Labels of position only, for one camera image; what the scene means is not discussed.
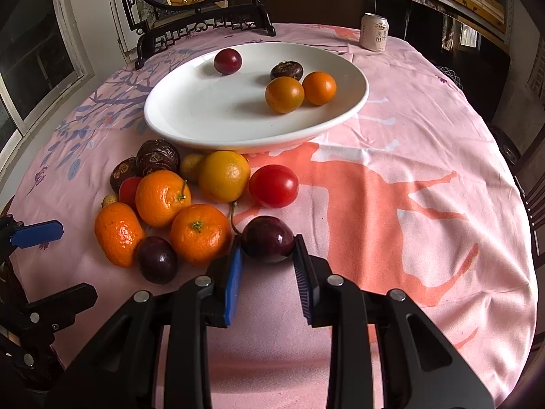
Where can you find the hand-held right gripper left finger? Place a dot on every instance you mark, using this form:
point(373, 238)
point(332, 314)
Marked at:
point(233, 283)

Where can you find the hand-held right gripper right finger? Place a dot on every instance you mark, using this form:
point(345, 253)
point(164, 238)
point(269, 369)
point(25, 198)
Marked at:
point(303, 283)

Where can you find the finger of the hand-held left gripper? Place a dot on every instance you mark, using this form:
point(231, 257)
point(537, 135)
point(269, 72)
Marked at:
point(59, 304)
point(38, 233)

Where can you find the dark purple plum with stem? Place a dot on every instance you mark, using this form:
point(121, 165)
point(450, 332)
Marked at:
point(268, 239)

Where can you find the orange mandarin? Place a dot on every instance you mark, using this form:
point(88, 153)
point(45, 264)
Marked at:
point(118, 235)
point(200, 235)

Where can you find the tan longan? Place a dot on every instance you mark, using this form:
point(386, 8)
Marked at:
point(190, 168)
point(110, 201)

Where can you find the small red tomato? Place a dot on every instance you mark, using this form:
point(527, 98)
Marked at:
point(128, 191)

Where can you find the dark brown round fruit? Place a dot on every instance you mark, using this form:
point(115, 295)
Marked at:
point(157, 157)
point(286, 70)
point(123, 174)

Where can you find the yellow orange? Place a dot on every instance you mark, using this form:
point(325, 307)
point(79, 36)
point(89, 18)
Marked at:
point(224, 176)

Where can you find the mandarin with green stem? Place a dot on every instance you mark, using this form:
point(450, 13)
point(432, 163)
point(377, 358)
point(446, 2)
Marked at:
point(162, 198)

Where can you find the white oval plate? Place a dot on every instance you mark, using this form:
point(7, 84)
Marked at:
point(204, 102)

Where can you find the pink printed tablecloth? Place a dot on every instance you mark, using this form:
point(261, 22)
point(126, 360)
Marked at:
point(383, 221)

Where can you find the white framed window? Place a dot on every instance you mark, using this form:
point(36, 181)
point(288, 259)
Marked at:
point(34, 51)

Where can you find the dark orange round orange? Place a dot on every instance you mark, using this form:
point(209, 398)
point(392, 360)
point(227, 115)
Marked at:
point(284, 95)

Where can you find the bright orange round orange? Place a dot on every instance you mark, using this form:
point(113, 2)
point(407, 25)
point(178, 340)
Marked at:
point(320, 88)

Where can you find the dark red plum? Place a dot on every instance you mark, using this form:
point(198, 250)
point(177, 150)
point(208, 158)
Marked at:
point(228, 61)

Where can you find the white leaning board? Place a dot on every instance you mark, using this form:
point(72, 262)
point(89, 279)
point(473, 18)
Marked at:
point(121, 21)

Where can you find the dark wooden slatted chair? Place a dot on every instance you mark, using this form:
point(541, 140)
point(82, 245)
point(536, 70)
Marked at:
point(530, 204)

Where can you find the black round object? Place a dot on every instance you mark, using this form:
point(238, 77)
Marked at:
point(506, 145)

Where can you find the beige drink can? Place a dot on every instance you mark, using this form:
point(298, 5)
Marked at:
point(374, 32)

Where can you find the black cabinet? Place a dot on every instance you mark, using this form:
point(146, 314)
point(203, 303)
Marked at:
point(460, 64)

